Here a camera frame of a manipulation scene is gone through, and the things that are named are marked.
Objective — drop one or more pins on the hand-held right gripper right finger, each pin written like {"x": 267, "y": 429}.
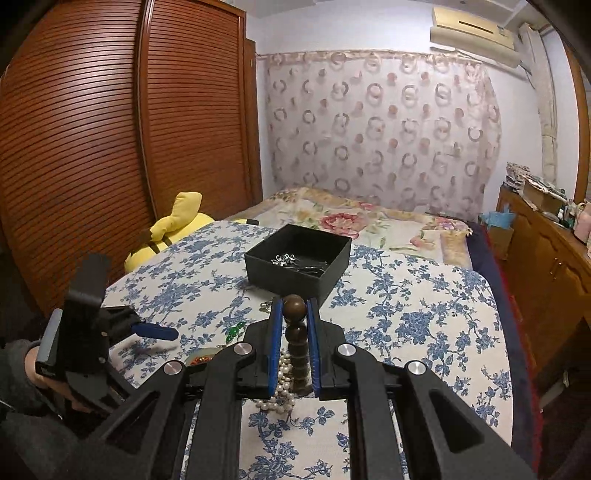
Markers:
{"x": 312, "y": 350}

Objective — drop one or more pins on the floral fabric bundle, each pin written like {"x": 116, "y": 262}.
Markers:
{"x": 517, "y": 174}

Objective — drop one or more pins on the wooden window frame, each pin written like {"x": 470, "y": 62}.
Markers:
{"x": 582, "y": 138}

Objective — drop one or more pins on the brown slatted wooden wardrobe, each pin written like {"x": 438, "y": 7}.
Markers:
{"x": 92, "y": 138}

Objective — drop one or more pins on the pale green jade bangle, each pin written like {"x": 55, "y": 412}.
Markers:
{"x": 203, "y": 354}

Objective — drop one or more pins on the black jewelry box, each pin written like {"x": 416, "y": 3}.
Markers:
{"x": 286, "y": 282}

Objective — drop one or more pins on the floral bed blanket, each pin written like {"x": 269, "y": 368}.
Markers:
{"x": 369, "y": 226}

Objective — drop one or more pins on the person's left forearm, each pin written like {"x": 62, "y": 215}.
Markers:
{"x": 32, "y": 429}

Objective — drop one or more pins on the beige tied curtain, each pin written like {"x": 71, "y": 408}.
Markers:
{"x": 547, "y": 115}

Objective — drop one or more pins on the small cardboard box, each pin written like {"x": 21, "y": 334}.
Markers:
{"x": 501, "y": 240}

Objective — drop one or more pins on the long wooden cabinet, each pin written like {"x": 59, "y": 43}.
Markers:
{"x": 545, "y": 267}

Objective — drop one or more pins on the flat cardboard box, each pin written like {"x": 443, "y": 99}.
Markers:
{"x": 540, "y": 196}

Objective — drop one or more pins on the blue floral tablecloth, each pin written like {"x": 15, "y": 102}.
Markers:
{"x": 415, "y": 323}

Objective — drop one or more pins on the blue plastic bag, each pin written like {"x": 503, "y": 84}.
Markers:
{"x": 496, "y": 218}

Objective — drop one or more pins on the person's left hand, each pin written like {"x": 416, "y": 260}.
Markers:
{"x": 39, "y": 367}

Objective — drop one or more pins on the pink thermos jug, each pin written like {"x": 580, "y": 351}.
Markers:
{"x": 582, "y": 219}

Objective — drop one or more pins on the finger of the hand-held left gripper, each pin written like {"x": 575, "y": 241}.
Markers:
{"x": 117, "y": 382}
{"x": 154, "y": 331}

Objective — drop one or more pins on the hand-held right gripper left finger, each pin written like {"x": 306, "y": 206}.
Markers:
{"x": 276, "y": 350}

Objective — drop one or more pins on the dark blue bed cover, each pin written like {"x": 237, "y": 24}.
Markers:
{"x": 503, "y": 314}

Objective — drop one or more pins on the yellow plush toy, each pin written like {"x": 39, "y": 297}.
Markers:
{"x": 171, "y": 226}

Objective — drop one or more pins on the beige wall air conditioner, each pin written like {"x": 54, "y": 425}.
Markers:
{"x": 471, "y": 37}

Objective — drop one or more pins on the small silver jewelry piece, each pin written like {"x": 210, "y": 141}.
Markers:
{"x": 265, "y": 307}

